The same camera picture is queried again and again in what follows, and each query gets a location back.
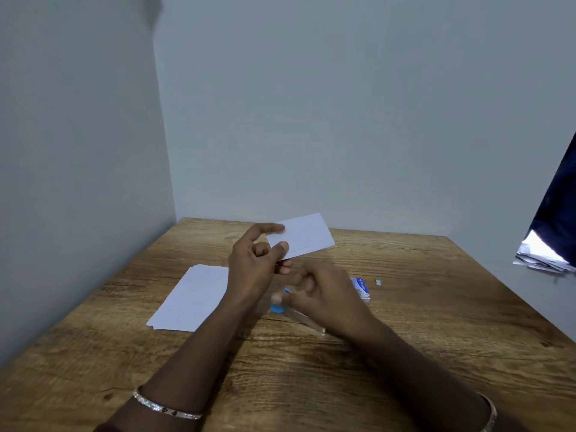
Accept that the person's left hand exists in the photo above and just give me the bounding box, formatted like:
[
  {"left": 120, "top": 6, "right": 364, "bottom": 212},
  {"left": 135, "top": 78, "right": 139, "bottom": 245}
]
[{"left": 223, "top": 223, "right": 293, "bottom": 313}]

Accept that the person's right hand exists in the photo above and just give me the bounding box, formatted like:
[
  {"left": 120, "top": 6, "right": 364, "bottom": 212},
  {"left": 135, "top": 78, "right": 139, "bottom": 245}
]
[{"left": 269, "top": 260, "right": 383, "bottom": 343}]

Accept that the blue white staples box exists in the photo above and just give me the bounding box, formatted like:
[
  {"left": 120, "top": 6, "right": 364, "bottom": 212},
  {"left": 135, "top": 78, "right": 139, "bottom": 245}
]
[{"left": 350, "top": 277, "right": 371, "bottom": 302}]

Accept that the blue and silver stapler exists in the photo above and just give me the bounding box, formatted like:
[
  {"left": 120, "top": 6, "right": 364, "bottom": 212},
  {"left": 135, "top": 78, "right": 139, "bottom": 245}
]
[{"left": 269, "top": 286, "right": 326, "bottom": 336}]

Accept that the thin white paper bundle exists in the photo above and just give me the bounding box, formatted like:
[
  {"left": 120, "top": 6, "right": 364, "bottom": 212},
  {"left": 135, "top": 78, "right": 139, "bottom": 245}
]
[{"left": 266, "top": 212, "right": 337, "bottom": 262}]

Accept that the stack of white papers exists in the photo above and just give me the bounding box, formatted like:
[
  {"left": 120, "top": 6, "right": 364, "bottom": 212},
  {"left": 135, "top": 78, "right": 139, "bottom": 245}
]
[{"left": 145, "top": 264, "right": 230, "bottom": 333}]

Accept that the person's left forearm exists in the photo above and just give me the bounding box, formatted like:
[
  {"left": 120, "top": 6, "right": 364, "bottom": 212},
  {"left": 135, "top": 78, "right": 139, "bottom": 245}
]
[{"left": 106, "top": 294, "right": 248, "bottom": 432}]

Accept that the person's right forearm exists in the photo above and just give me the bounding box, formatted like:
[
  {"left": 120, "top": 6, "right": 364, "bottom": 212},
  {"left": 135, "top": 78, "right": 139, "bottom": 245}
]
[{"left": 353, "top": 323, "right": 532, "bottom": 432}]

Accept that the silver bangle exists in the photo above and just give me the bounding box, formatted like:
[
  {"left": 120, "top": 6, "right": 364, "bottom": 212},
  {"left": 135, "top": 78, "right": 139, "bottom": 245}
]
[
  {"left": 132, "top": 385, "right": 204, "bottom": 421},
  {"left": 478, "top": 392, "right": 498, "bottom": 432}
]

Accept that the pile of crumpled white sheets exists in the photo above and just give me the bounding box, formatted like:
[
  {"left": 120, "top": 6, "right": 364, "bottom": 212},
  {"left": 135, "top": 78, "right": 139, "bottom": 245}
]
[{"left": 512, "top": 229, "right": 576, "bottom": 275}]

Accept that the dark blue curtain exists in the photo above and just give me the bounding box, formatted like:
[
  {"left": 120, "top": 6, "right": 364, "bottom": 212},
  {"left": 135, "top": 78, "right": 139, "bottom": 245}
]
[{"left": 526, "top": 130, "right": 576, "bottom": 268}]

